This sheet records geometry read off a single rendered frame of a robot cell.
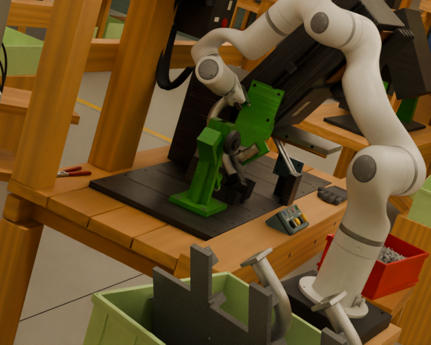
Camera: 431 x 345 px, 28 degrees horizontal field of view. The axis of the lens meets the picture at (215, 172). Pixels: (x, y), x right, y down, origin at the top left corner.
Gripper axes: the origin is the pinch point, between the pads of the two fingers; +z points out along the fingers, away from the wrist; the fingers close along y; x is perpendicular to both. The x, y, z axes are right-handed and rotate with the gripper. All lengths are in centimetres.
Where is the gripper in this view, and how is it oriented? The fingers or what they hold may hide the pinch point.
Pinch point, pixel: (237, 95)
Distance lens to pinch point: 275.0
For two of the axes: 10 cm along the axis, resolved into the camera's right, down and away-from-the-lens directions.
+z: 2.9, 1.5, 9.4
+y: -3.1, -9.2, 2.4
